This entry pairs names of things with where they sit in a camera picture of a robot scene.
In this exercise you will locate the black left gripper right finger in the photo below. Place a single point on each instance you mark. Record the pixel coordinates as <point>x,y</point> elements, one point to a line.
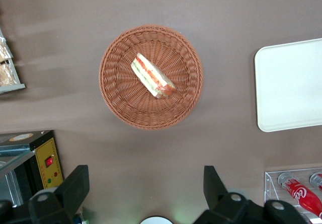
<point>219,198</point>

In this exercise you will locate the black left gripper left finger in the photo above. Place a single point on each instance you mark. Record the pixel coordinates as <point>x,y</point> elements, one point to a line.
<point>68,193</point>

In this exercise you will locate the triangle sandwich with tomato filling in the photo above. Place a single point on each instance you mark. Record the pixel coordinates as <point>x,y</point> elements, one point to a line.
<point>151,75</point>

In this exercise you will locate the brown round wicker basket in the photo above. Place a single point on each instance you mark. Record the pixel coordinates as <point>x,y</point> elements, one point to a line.
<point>120,95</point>

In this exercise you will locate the cream rectangular plastic tray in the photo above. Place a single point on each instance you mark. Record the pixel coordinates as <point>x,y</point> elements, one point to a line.
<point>289,88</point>

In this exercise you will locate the black warmer cabinet yellow panel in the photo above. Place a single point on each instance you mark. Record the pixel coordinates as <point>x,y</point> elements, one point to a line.
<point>47,153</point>

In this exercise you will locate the clear acrylic bottle holder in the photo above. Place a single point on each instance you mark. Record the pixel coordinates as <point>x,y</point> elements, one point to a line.
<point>270,183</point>

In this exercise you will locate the red Coca-Cola bottle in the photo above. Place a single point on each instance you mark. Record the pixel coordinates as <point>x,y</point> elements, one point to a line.
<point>317,180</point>
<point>302,195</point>

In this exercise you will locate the wrapped bread package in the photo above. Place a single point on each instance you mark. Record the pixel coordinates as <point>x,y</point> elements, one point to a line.
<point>5,51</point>
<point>7,74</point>

